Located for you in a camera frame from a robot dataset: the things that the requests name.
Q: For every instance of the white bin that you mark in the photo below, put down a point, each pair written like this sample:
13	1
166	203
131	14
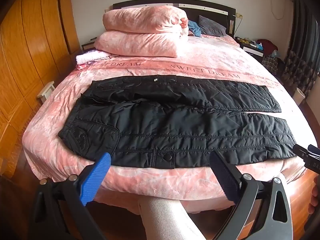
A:
299	95

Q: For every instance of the bed with pink sheet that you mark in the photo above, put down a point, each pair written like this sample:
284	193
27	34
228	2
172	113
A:
205	62

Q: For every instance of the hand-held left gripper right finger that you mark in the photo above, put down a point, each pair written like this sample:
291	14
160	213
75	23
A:
223	176

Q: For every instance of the dark wooden headboard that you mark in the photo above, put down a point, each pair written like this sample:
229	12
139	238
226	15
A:
212	7

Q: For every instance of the nightstand with clutter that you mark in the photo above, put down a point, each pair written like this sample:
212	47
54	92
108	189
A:
251	47

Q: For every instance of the person's leg in white pants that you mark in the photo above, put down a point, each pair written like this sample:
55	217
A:
165	220

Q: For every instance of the wall socket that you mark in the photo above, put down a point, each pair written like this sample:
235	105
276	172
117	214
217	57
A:
239	16

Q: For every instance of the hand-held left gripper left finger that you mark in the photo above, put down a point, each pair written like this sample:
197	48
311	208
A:
97	177

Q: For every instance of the grey pillow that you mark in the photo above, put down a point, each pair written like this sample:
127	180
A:
212	26

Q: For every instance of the dark patterned curtain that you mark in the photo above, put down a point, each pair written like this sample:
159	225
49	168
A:
302	42

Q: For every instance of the folded white knit cloth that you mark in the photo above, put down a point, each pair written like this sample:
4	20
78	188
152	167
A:
90	56

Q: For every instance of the folded pink duvet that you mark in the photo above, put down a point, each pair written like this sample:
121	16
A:
140	30

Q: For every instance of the dark nightstand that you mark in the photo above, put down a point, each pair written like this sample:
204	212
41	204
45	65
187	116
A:
88	45

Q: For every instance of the blue cloth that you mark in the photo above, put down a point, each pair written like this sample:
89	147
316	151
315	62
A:
194	27

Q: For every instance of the black padded pants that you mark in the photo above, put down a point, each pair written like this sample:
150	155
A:
175	130

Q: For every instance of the wooden wardrobe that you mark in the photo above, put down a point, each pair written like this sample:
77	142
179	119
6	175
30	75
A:
27	50

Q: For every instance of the person's right hand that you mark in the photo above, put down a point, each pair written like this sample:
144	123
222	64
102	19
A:
316	197

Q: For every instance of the small white stool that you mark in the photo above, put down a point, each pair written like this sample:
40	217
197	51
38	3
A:
46	91

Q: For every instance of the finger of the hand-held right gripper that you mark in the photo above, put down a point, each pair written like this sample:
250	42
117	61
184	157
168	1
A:
300	150
315	151

